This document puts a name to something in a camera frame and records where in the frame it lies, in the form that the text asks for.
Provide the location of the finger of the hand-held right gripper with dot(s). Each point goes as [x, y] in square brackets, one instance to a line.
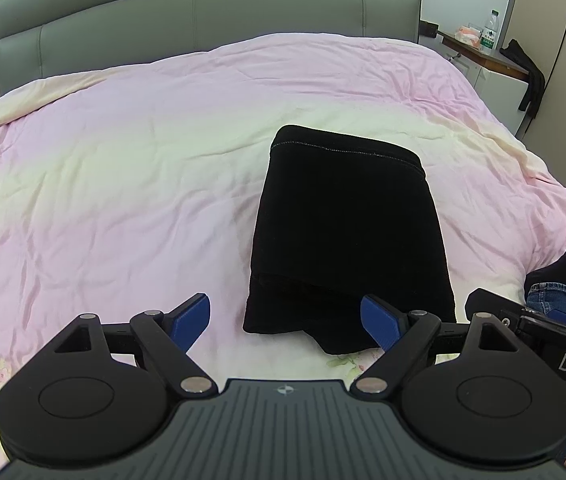
[493, 307]

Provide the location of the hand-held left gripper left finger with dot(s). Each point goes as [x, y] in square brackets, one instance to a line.
[190, 320]

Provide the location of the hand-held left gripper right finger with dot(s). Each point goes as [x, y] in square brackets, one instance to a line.
[380, 320]

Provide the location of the black pants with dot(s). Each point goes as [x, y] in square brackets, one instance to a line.
[343, 220]

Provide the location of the person's blue jeans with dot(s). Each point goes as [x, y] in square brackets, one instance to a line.
[550, 297]

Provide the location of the pink floral bed cover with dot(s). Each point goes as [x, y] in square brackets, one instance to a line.
[113, 185]

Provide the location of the white nightstand with wooden top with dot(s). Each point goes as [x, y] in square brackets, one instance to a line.
[498, 95]

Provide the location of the black cloth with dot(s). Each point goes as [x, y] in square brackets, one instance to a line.
[530, 75]

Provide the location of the clear plastic water bottle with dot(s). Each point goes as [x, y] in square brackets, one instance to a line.
[489, 35]

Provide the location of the tissue pack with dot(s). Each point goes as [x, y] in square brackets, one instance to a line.
[469, 36]

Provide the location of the grey padded headboard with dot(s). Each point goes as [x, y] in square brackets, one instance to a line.
[188, 10]

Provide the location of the black wall switch panel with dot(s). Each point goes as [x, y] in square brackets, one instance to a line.
[429, 28]

